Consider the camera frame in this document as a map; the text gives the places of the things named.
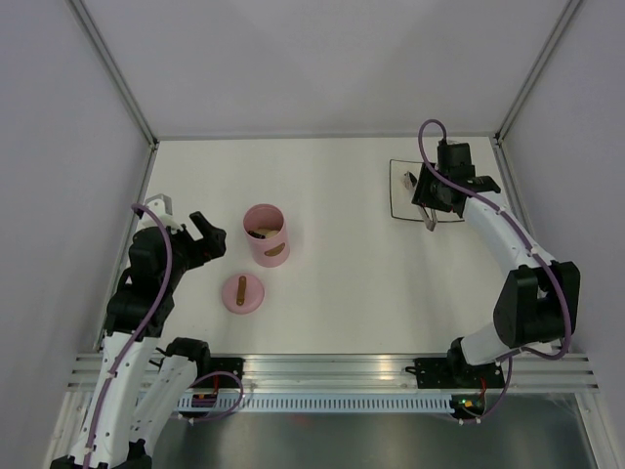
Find metal tongs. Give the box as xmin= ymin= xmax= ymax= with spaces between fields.
xmin=417 ymin=205 xmax=438 ymax=232

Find frame post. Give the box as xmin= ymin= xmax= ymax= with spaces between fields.
xmin=493 ymin=0 xmax=585 ymax=147
xmin=65 ymin=0 xmax=158 ymax=149

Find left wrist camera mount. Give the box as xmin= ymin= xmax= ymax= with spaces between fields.
xmin=139 ymin=193 xmax=183 ymax=233

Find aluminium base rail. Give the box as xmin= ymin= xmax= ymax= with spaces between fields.
xmin=65 ymin=352 xmax=601 ymax=392

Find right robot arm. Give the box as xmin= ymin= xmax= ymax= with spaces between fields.
xmin=412 ymin=139 xmax=581 ymax=386

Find pink lunch box lid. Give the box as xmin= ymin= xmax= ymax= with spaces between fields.
xmin=221 ymin=273 xmax=265 ymax=315

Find pink cylindrical lunch box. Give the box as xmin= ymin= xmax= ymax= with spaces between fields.
xmin=243 ymin=204 xmax=290 ymax=268

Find white cable duct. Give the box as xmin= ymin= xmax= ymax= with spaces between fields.
xmin=163 ymin=394 xmax=453 ymax=414

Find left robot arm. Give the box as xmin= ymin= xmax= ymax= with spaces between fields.
xmin=51 ymin=204 xmax=226 ymax=468

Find right frame post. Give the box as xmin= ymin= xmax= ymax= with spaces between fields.
xmin=493 ymin=0 xmax=585 ymax=147

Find white square plate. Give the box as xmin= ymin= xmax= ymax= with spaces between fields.
xmin=389 ymin=159 xmax=462 ymax=224

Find round beige bun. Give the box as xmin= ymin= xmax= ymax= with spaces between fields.
xmin=256 ymin=228 xmax=278 ymax=238

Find left frame post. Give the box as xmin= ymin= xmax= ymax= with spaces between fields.
xmin=65 ymin=0 xmax=158 ymax=149

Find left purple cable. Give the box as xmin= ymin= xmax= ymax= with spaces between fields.
xmin=83 ymin=202 xmax=173 ymax=469

